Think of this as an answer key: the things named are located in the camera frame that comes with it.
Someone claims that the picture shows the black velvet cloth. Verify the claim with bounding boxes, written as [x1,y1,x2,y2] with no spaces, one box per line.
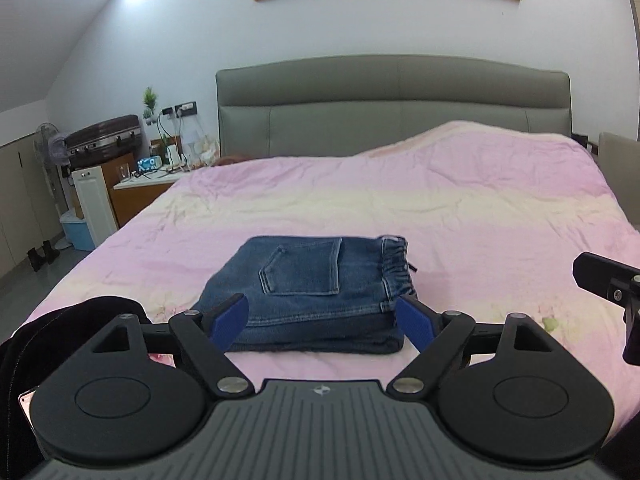
[0,296,153,480]

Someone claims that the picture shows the pair of black boots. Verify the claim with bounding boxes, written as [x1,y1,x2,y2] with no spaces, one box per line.
[27,240,61,272]

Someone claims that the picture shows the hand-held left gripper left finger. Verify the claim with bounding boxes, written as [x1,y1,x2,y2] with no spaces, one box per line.
[82,292,249,396]

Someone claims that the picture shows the beige wardrobe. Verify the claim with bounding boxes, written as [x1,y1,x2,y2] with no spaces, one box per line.
[0,132,65,272]

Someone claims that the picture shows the small potted plant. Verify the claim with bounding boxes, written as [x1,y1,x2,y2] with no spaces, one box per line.
[141,86,159,122]

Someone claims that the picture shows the grey upholstered bedside cabinet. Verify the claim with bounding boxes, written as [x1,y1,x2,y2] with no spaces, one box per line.
[597,131,640,231]

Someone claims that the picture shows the white cabinet door panel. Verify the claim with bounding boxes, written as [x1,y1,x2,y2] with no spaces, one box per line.
[71,165,119,252]

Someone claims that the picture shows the standing fan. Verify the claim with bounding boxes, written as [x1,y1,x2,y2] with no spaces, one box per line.
[33,121,72,248]

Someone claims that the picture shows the light blue plastic bin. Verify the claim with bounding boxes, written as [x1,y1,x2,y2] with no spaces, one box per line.
[59,210,95,252]

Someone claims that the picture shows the pink floral blanket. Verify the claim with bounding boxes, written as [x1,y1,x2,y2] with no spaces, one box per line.
[12,120,640,441]

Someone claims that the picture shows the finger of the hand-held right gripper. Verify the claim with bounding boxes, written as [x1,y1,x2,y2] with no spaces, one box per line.
[572,251,640,366]

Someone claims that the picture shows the wooden nightstand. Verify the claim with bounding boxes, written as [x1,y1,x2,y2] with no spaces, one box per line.
[111,169,190,230]

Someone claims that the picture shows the grey upholstered bed headboard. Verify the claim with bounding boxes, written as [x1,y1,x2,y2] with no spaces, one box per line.
[216,55,572,161]

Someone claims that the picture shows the blue denim pants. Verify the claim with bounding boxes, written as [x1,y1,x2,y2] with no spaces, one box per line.
[192,234,418,356]

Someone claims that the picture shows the wall power strip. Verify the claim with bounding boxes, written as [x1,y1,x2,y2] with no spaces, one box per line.
[161,101,197,119]

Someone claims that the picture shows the dark brown suitcase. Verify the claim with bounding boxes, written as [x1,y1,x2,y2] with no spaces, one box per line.
[65,115,144,170]

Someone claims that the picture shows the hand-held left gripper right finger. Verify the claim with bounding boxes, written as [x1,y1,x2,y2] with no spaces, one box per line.
[387,294,561,396]

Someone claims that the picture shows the white flower bouquet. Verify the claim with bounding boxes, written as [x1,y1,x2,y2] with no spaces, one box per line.
[191,127,222,167]

